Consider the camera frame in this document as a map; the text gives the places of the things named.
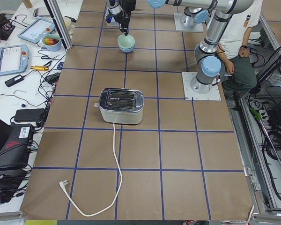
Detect teach pendant tablet near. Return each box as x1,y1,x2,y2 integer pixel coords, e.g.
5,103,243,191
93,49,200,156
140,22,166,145
0,44,29,76

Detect green bowl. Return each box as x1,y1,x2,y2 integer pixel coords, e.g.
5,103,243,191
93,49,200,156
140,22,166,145
117,34,135,49

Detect cream silver toaster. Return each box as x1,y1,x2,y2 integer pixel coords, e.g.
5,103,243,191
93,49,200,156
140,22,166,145
94,88,144,125

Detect beige bowl with lemon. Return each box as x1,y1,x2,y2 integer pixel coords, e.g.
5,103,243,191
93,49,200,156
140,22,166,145
63,17,75,35

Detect blue bowl with fruit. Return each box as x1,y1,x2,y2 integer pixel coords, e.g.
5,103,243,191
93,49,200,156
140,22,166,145
42,34,61,52

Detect black computer box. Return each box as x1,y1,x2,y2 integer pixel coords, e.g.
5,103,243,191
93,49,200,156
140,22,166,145
0,124,34,171

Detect orange yellow tool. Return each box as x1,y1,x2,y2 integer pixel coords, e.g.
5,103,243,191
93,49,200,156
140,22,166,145
30,66,49,71

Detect aluminium frame post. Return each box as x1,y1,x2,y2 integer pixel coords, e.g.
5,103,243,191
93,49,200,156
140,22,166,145
44,0,72,52

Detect scissors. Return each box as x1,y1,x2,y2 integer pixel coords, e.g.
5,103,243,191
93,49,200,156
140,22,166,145
41,55,59,67

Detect white toaster power cord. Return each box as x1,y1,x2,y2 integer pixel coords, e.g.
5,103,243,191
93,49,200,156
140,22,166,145
58,122,123,217

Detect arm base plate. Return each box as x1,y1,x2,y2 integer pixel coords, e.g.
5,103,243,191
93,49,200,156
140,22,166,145
174,13,204,33
182,72,221,101

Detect clear plastic food container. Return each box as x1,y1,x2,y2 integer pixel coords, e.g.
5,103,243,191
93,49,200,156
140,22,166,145
105,6,121,26

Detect teach pendant tablet far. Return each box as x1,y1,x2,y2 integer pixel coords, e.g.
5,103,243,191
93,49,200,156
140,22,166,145
17,19,55,44

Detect teach pendant tablet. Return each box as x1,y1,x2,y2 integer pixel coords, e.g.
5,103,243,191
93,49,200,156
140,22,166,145
17,19,55,44
0,44,29,76

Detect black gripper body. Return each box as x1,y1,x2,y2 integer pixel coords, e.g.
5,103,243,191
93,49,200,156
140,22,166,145
121,0,136,11
106,0,124,24

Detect black power adapter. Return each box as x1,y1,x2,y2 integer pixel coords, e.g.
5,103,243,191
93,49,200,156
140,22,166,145
5,75,24,87

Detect seated person white shirt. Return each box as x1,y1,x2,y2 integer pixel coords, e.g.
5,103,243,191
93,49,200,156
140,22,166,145
216,0,263,91

